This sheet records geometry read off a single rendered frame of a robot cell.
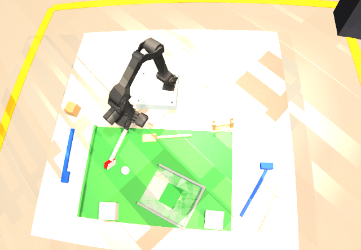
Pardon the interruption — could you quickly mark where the tan cube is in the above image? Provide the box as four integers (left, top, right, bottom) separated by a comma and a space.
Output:
64, 101, 81, 117

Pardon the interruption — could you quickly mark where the green flat mat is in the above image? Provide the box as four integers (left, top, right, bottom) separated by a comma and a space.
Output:
81, 126, 232, 231

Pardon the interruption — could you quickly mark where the white golf ball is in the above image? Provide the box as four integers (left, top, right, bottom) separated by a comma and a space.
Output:
121, 166, 130, 174

